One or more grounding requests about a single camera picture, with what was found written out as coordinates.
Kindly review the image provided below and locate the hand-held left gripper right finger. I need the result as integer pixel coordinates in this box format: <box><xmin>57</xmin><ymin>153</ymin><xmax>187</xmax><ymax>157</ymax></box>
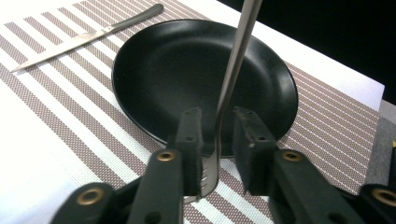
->
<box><xmin>232</xmin><ymin>106</ymin><xmax>365</xmax><ymax>224</ymax></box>

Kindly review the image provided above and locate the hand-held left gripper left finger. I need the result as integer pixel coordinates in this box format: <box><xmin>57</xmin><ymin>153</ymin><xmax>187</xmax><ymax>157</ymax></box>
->
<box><xmin>127</xmin><ymin>106</ymin><xmax>204</xmax><ymax>224</ymax></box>

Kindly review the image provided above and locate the black round plate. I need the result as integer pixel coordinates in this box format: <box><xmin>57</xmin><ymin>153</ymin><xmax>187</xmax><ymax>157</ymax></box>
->
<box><xmin>110</xmin><ymin>19</ymin><xmax>299</xmax><ymax>158</ymax></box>

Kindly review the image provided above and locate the silver utensil handle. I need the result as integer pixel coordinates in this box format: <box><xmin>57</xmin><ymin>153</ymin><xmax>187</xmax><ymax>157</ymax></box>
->
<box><xmin>182</xmin><ymin>0</ymin><xmax>265</xmax><ymax>204</ymax></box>

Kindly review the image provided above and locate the metal table knife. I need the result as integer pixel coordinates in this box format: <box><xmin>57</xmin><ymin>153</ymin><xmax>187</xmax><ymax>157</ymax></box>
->
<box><xmin>10</xmin><ymin>3</ymin><xmax>165</xmax><ymax>73</ymax></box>

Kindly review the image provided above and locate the striped woven placemat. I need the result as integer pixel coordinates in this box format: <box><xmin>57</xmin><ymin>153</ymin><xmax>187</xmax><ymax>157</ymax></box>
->
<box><xmin>0</xmin><ymin>0</ymin><xmax>381</xmax><ymax>224</ymax></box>

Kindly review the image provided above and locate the black curtain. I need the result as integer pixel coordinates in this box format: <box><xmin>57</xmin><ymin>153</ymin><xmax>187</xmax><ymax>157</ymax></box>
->
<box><xmin>218</xmin><ymin>0</ymin><xmax>396</xmax><ymax>105</ymax></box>

